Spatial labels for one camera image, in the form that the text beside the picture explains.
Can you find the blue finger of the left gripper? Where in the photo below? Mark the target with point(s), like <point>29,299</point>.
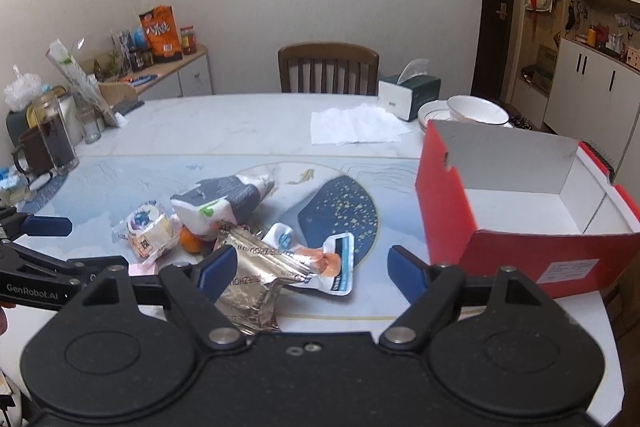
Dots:
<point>15,224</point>
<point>13,254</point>

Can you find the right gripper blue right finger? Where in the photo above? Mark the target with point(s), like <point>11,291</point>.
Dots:
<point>433,293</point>

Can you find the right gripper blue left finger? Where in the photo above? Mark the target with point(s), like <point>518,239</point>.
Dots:
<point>192,294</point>

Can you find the orange tangerine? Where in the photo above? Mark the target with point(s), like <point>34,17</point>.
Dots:
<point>190,243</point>

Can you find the gold foil snack packet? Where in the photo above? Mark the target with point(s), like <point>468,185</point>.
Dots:
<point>250,299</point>

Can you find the blueberry cake packet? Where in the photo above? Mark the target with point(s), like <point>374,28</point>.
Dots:
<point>150,231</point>

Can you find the chicken sausage white pouch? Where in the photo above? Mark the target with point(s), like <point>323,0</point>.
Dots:
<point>331,266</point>

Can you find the white grey snack bag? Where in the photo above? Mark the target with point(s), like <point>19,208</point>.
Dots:
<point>227,200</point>

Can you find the pink sticky note pad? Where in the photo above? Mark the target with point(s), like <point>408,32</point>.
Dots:
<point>143,269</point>

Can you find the glass mug dark drink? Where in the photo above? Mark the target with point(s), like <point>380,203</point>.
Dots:
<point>51,123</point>

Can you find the red cardboard box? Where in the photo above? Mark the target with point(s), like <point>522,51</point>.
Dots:
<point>493,197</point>

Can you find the white paper napkin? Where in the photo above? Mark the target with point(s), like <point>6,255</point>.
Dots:
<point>365,123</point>

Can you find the white plate stack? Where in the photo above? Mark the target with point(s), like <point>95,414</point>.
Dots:
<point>438,110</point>

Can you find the white bowl gold rim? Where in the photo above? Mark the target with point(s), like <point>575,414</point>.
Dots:
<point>472,109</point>

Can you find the green white tissue box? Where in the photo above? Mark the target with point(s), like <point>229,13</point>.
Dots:
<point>404,94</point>

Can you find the white side cabinet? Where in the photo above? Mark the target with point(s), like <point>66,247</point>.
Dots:
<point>186,78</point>

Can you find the wooden chair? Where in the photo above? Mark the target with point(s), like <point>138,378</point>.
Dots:
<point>328,68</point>

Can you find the orange snack bag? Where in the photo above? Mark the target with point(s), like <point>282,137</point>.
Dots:
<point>161,34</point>

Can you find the white tall cabinet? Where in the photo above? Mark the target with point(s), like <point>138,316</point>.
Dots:
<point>594,92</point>

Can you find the red lid jar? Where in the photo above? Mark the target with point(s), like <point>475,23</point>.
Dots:
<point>188,40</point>

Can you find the dark door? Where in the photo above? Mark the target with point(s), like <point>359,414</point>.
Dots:
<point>492,48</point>

